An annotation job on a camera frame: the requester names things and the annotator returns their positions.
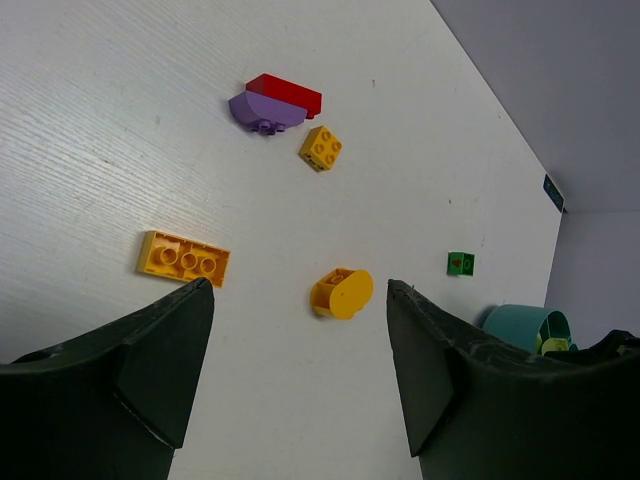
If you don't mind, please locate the green lego with heart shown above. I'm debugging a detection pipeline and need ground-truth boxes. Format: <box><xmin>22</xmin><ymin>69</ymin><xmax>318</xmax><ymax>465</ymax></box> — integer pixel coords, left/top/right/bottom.
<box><xmin>446</xmin><ymin>251</ymin><xmax>475</xmax><ymax>277</ymax></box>

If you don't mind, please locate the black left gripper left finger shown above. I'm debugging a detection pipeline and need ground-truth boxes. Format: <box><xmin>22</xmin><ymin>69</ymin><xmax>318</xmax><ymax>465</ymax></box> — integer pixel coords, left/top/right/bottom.
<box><xmin>1</xmin><ymin>278</ymin><xmax>214</xmax><ymax>479</ymax></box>

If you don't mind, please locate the small yellow square lego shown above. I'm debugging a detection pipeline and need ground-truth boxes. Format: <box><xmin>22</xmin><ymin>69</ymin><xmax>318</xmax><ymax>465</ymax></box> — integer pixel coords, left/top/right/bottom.
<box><xmin>298</xmin><ymin>126</ymin><xmax>343</xmax><ymax>172</ymax></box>

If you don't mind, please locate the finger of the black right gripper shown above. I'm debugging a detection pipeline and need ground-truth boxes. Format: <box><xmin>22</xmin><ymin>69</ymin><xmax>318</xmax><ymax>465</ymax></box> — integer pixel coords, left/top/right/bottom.
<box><xmin>545</xmin><ymin>330</ymin><xmax>639</xmax><ymax>360</ymax></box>

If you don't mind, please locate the long red lego brick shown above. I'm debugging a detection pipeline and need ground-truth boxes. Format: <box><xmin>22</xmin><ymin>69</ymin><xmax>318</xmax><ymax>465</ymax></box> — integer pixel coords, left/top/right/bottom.
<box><xmin>245</xmin><ymin>73</ymin><xmax>323</xmax><ymax>120</ymax></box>

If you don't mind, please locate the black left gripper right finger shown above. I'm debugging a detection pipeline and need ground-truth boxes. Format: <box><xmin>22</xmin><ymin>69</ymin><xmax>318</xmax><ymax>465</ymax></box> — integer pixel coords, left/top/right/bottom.
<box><xmin>386</xmin><ymin>280</ymin><xmax>639</xmax><ymax>479</ymax></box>

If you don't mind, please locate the lime curved lego brick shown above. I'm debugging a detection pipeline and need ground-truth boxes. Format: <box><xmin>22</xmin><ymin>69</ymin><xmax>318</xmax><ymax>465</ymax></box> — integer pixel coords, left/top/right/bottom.
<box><xmin>535</xmin><ymin>334</ymin><xmax>571</xmax><ymax>356</ymax></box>

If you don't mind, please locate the yellow oval lego brick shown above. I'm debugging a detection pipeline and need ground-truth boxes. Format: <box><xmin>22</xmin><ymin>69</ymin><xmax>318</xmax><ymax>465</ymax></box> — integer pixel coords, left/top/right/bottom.
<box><xmin>310</xmin><ymin>268</ymin><xmax>374</xmax><ymax>320</ymax></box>

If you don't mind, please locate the yellow long lego brick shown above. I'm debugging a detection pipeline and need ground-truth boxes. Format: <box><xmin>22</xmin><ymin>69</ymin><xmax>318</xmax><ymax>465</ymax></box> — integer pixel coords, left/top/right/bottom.
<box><xmin>136</xmin><ymin>230</ymin><xmax>231</xmax><ymax>288</ymax></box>

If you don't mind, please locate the lilac arched lego brick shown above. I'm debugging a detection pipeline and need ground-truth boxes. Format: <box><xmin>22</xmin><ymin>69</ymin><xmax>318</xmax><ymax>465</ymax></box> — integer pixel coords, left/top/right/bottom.
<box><xmin>228</xmin><ymin>91</ymin><xmax>307</xmax><ymax>135</ymax></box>

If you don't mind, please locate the blue label sticker right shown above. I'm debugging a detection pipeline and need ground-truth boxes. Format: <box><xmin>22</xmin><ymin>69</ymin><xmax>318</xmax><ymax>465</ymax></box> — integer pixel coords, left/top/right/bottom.
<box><xmin>543</xmin><ymin>174</ymin><xmax>565</xmax><ymax>213</ymax></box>

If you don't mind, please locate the teal round divided container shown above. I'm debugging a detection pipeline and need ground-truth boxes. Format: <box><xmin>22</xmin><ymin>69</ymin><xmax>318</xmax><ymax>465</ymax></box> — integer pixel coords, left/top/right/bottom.
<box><xmin>482</xmin><ymin>304</ymin><xmax>578</xmax><ymax>354</ymax></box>

